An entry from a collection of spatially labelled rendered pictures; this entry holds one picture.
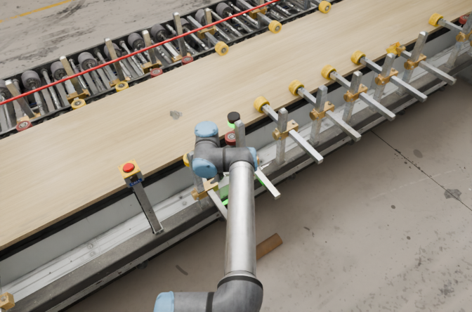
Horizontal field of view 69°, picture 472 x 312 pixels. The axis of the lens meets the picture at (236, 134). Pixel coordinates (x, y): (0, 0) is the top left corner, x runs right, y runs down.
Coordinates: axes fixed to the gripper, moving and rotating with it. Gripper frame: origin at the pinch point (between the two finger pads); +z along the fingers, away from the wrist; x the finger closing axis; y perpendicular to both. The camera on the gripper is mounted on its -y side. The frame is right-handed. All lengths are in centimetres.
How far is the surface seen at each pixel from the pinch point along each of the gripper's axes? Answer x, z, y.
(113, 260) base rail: -6, 27, 58
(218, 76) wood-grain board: -74, 7, -41
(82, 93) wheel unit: -115, 11, 37
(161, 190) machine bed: -28.1, 25.5, 22.6
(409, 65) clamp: -7, 1, -138
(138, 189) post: -6.3, -12.8, 33.8
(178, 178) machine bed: -28.1, 23.2, 12.4
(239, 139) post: -6.4, -11.5, -16.0
